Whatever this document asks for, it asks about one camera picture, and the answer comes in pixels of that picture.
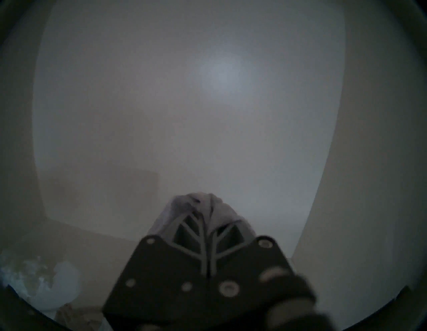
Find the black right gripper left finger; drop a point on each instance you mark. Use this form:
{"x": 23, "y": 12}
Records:
{"x": 160, "y": 283}

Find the white top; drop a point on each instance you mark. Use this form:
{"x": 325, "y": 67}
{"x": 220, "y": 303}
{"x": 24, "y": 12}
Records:
{"x": 60, "y": 283}

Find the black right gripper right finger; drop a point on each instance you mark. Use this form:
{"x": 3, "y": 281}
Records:
{"x": 247, "y": 277}

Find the cream wardrobe cabinet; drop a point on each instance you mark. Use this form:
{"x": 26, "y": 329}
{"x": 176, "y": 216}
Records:
{"x": 200, "y": 100}

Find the grey-blue top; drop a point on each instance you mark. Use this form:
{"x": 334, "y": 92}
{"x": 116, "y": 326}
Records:
{"x": 213, "y": 203}

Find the beige hooded top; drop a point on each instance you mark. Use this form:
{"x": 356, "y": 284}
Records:
{"x": 80, "y": 315}

